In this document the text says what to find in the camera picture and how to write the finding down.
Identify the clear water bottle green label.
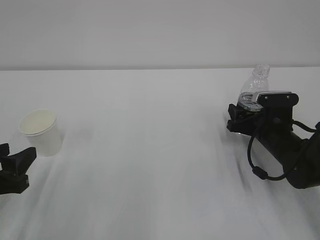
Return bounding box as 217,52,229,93
237,64,270,112

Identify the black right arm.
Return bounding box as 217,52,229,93
226,104,320,189

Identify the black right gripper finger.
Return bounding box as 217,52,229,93
226,117,258,136
228,103,260,122

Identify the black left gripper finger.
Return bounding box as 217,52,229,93
1,147,37,177
0,143,10,159

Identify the black right camera cable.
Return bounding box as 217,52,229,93
246,117,316,182

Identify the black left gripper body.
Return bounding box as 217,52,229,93
0,170,29,195

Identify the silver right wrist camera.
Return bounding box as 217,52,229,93
251,91,299,108

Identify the white paper cup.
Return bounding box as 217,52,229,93
19,109,62,157

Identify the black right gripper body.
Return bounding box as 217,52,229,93
247,107,310,163

